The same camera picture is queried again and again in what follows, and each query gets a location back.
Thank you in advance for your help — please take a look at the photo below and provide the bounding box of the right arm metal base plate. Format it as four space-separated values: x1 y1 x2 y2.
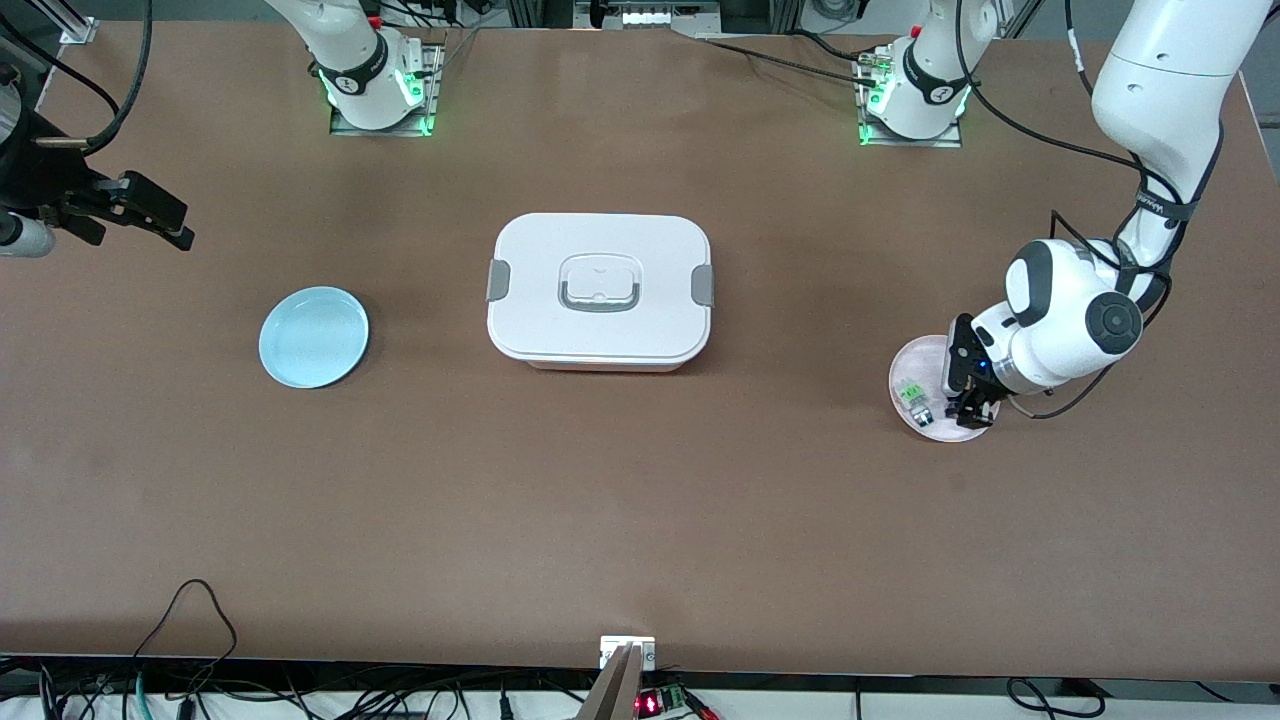
328 40 444 138

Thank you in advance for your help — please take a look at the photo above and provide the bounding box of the black coiled cable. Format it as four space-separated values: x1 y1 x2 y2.
1005 677 1106 719

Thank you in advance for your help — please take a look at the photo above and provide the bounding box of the black looped cable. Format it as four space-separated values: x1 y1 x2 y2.
135 578 239 666

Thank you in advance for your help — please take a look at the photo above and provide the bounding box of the green push-button switch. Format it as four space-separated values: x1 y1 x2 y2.
897 378 936 429

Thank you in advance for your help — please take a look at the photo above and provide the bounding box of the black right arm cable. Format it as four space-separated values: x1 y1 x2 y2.
0 0 154 156

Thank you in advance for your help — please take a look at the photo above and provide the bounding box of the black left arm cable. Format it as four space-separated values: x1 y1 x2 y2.
955 0 1226 421

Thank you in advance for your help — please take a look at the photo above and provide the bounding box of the grey camera stand bar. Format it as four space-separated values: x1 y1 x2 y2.
580 645 647 720

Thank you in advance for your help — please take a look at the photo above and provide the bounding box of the aluminium frame post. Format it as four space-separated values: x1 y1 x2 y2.
40 0 99 47

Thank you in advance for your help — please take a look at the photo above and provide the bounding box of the grey box with lit panel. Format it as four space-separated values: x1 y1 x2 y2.
575 0 721 31

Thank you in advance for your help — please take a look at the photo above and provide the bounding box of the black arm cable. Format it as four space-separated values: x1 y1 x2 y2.
955 0 1226 421
0 0 154 156

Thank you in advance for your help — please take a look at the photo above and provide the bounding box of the black table cable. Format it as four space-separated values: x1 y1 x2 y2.
695 30 886 89

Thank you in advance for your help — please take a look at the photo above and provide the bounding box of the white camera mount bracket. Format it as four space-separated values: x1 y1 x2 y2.
600 636 657 671

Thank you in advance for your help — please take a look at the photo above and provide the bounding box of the light blue round plate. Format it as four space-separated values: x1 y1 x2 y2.
258 286 371 390

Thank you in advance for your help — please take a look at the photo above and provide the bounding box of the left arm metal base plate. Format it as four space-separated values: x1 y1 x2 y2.
857 45 964 149

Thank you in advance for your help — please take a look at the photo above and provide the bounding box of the circuit board with red light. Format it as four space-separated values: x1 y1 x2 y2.
637 682 717 720

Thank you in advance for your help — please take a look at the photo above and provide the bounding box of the white lidded lunch box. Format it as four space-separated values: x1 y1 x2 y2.
486 212 716 373

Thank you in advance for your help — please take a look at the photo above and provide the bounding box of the white plate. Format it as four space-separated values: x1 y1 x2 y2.
888 335 1001 443

